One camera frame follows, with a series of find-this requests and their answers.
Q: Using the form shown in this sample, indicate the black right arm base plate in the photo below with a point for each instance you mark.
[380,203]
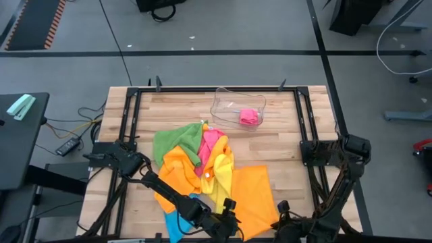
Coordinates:
[307,153]

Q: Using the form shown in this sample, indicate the black mat with orange edge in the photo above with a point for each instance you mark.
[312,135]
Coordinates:
[33,23]

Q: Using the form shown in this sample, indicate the mint green stapler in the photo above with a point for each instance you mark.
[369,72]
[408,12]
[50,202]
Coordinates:
[21,106]

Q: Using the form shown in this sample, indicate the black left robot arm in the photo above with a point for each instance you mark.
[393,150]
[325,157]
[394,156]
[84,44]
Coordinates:
[162,184]

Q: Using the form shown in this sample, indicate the grey desk leg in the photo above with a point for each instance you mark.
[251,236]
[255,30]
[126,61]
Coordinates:
[405,25]

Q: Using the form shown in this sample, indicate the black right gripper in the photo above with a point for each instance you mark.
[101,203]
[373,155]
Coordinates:
[293,231]

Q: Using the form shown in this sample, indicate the clear plastic bin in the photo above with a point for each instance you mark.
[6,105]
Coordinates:
[229,101]

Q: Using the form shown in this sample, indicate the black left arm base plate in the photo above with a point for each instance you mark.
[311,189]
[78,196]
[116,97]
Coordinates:
[99,148]

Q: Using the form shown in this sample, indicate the black frame clamp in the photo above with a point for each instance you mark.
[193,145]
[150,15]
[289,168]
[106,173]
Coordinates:
[282,85]
[158,237]
[158,83]

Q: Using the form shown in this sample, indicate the black desk crossbeam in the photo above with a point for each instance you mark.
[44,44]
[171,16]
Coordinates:
[54,179]

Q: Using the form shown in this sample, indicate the pink microfiber towel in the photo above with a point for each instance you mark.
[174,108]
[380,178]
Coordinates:
[249,116]
[209,140]

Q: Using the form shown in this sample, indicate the green microfiber towel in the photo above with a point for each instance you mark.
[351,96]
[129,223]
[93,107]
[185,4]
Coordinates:
[172,138]

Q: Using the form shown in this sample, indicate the blue microfiber towel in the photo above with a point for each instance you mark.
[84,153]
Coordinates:
[173,226]

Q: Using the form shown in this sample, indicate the yellow microfiber towel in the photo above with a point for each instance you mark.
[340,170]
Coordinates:
[221,175]

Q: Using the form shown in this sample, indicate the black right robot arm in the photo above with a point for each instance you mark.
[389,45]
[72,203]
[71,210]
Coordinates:
[341,189]

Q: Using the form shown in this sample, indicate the black side table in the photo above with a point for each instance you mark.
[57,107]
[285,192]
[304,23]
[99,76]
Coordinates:
[20,152]

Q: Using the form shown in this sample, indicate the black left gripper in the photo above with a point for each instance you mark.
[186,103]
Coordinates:
[222,227]

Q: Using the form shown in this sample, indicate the silver bracket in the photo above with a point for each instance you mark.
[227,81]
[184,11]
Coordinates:
[126,241]

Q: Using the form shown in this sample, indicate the black power adapter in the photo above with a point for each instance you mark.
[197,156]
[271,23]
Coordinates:
[67,146]

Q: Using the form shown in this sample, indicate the grey desk foot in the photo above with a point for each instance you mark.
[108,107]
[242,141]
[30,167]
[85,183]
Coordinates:
[408,115]

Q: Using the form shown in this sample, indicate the black caster wheel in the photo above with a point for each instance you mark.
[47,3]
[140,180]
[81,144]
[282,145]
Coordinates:
[413,80]

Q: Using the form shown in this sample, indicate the black equipment box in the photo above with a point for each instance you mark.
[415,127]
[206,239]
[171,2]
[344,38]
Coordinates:
[158,4]

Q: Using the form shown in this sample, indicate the red cart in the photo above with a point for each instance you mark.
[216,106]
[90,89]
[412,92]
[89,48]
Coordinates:
[423,145]

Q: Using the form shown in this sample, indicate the black cabinet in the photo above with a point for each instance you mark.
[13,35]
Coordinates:
[354,15]

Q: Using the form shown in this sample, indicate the black aluminium table frame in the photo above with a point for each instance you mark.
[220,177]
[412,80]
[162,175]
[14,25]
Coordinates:
[202,89]

